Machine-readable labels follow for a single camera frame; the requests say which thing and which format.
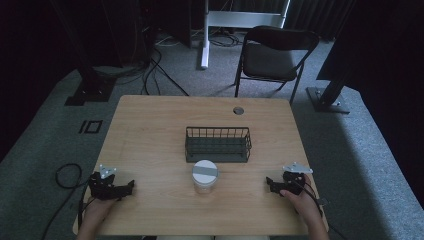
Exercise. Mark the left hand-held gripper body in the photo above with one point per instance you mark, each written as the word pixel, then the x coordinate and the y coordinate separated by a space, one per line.
pixel 101 186

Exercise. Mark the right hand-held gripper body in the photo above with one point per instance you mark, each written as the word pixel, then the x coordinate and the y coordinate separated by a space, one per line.
pixel 295 181

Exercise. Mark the person's left hand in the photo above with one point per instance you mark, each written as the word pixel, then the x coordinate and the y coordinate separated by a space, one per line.
pixel 100 207

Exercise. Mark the person's right hand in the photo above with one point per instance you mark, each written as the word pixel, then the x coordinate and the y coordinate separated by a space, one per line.
pixel 301 201

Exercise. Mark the clear jar with white lid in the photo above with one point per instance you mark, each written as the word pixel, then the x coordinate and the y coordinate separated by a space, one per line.
pixel 205 176

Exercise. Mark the grey round table grommet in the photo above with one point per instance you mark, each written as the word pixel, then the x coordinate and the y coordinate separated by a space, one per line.
pixel 238 110

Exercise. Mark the black metal stand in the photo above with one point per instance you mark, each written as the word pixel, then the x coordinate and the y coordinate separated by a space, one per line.
pixel 90 83
pixel 328 98

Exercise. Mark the black folding chair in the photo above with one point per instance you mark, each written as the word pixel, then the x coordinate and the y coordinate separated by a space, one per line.
pixel 270 60

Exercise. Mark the dark curtain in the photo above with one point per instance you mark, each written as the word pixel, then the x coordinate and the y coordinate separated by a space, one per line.
pixel 316 16

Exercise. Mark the white desk frame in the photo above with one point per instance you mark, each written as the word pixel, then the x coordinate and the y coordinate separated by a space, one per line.
pixel 233 18

